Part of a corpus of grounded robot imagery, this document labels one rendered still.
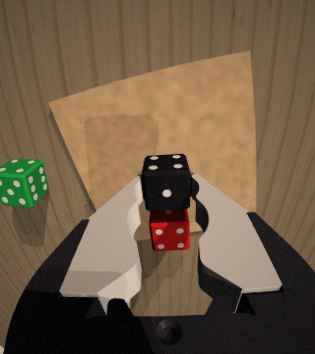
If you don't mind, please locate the tan cork mat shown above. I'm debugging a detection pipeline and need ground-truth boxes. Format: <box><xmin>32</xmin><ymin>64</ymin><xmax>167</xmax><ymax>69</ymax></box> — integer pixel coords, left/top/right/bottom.
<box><xmin>49</xmin><ymin>51</ymin><xmax>256</xmax><ymax>213</ymax></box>

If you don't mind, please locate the dark red die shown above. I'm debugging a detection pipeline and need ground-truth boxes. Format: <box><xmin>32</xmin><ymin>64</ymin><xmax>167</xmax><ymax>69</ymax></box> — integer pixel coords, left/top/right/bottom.
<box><xmin>149</xmin><ymin>209</ymin><xmax>190</xmax><ymax>251</ymax></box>

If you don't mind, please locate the black die with white pips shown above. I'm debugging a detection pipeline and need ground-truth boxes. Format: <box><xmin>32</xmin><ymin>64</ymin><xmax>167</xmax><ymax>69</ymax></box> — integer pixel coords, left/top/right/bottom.
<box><xmin>141</xmin><ymin>154</ymin><xmax>190</xmax><ymax>211</ymax></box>

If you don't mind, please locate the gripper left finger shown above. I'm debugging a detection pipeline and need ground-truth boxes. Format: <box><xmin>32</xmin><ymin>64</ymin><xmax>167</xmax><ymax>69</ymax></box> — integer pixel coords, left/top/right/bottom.
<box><xmin>3</xmin><ymin>175</ymin><xmax>144</xmax><ymax>354</ymax></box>

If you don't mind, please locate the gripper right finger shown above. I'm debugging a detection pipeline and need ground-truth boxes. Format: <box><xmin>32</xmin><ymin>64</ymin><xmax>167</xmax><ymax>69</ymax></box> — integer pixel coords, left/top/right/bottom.
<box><xmin>190</xmin><ymin>172</ymin><xmax>315</xmax><ymax>349</ymax></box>

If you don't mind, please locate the green die with white pips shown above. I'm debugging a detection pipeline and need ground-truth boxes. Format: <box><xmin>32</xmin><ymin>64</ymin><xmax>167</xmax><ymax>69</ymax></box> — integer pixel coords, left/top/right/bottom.
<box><xmin>0</xmin><ymin>159</ymin><xmax>49</xmax><ymax>208</ymax></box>

